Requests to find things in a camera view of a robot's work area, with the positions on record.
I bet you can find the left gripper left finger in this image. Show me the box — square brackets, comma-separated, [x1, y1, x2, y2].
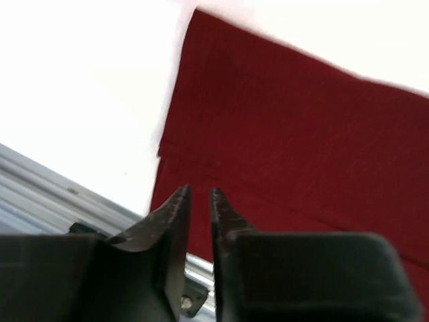
[1, 186, 190, 321]

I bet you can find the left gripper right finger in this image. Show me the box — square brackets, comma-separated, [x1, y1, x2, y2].
[210, 189, 424, 321]

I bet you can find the maroon t shirt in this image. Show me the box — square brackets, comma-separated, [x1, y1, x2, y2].
[151, 10, 428, 292]

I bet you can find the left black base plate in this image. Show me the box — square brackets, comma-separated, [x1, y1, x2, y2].
[68, 223, 208, 318]

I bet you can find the aluminium rail frame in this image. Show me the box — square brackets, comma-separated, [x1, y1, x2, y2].
[1, 146, 216, 321]

